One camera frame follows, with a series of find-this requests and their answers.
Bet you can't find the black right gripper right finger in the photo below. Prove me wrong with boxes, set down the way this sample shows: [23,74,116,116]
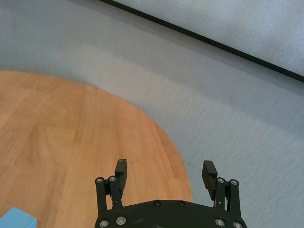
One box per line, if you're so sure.
[201,160,242,212]

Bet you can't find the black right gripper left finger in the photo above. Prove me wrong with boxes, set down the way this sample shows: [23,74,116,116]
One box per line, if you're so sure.
[95,159,129,214]

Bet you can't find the blue cube block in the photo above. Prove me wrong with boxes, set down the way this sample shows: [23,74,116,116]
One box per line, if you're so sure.
[0,206,38,228]

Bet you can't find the black wall trim strip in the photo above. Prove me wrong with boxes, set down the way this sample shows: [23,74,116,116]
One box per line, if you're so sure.
[98,0,304,83]

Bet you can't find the white wall panel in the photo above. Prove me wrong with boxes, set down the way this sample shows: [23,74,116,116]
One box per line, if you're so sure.
[114,0,304,76]

